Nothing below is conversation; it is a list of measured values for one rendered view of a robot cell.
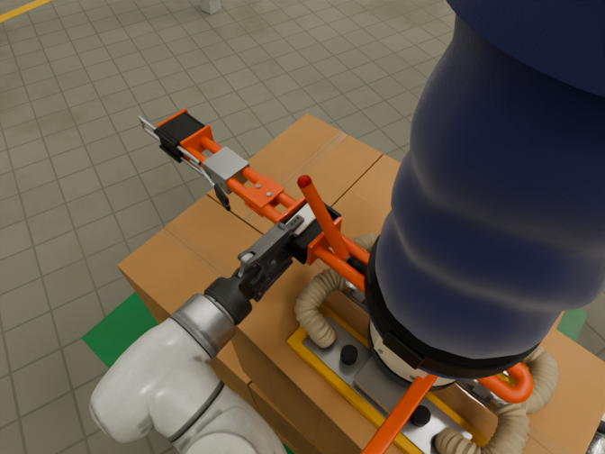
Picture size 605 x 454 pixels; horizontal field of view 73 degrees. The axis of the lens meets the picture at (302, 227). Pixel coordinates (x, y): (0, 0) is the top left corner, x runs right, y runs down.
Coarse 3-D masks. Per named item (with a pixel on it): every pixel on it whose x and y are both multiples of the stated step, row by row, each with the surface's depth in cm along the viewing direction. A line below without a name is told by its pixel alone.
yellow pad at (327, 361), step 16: (336, 320) 74; (304, 336) 72; (352, 336) 71; (304, 352) 70; (320, 352) 70; (336, 352) 70; (352, 352) 67; (368, 352) 70; (320, 368) 69; (336, 368) 68; (352, 368) 68; (336, 384) 67; (352, 384) 67; (352, 400) 66; (368, 400) 65; (432, 400) 66; (368, 416) 65; (384, 416) 64; (416, 416) 62; (432, 416) 64; (448, 416) 64; (400, 432) 63; (416, 432) 63; (432, 432) 63; (464, 432) 63; (400, 448) 63; (416, 448) 62; (432, 448) 62
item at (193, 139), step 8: (184, 112) 86; (168, 120) 85; (176, 120) 85; (184, 120) 85; (192, 120) 85; (160, 128) 83; (168, 128) 83; (176, 128) 83; (184, 128) 83; (192, 128) 83; (200, 128) 83; (208, 128) 84; (176, 136) 82; (184, 136) 82; (192, 136) 82; (200, 136) 83; (208, 136) 85; (184, 144) 81; (192, 144) 83; (200, 144) 85
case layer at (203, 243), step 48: (288, 144) 167; (336, 144) 167; (288, 192) 152; (336, 192) 152; (384, 192) 152; (192, 240) 140; (240, 240) 140; (144, 288) 129; (192, 288) 129; (240, 384) 121; (288, 432) 122
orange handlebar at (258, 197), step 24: (216, 144) 83; (240, 192) 76; (264, 192) 75; (336, 264) 67; (360, 288) 65; (432, 384) 56; (504, 384) 56; (528, 384) 56; (408, 408) 54; (384, 432) 52
